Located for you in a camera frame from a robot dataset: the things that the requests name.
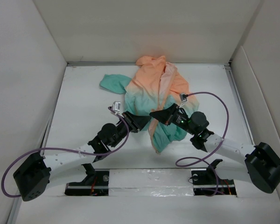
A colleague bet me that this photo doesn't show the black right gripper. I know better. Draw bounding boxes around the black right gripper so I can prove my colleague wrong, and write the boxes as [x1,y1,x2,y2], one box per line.
[150,103,196,135]

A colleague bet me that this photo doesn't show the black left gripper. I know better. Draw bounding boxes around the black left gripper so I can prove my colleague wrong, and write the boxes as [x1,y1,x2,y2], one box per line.
[110,111,150,148]

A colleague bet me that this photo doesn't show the orange and teal gradient jacket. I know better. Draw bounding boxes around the orange and teal gradient jacket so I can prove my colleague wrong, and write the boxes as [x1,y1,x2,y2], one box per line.
[100,56,199,153]

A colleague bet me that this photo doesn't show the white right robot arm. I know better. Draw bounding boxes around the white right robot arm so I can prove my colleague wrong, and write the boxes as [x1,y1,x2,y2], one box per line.
[150,104,280,194]

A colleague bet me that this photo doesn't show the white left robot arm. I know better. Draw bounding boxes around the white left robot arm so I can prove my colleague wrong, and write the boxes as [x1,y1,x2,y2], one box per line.
[13,112,151,202]

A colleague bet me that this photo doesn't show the clear plastic taped strip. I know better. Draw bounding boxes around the clear plastic taped strip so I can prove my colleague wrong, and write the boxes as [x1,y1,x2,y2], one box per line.
[108,168,194,197]

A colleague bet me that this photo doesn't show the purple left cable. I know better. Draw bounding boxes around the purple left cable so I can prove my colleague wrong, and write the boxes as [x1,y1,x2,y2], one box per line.
[1,106,131,199]

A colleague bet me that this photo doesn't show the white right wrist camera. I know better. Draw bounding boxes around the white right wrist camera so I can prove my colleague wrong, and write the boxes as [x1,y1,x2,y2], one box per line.
[179,93,188,107]

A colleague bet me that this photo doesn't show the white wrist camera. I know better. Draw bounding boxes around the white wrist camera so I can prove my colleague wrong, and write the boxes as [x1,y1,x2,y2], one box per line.
[179,93,188,107]
[108,101,121,115]

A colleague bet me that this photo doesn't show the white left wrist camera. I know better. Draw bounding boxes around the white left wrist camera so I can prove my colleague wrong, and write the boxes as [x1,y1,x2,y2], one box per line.
[108,101,121,115]

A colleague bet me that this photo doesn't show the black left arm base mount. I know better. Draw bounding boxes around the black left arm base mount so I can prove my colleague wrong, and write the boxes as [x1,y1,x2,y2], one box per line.
[64,163,110,196]

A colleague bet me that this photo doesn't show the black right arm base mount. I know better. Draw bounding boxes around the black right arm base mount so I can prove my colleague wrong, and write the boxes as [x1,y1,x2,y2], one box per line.
[188,159,237,196]

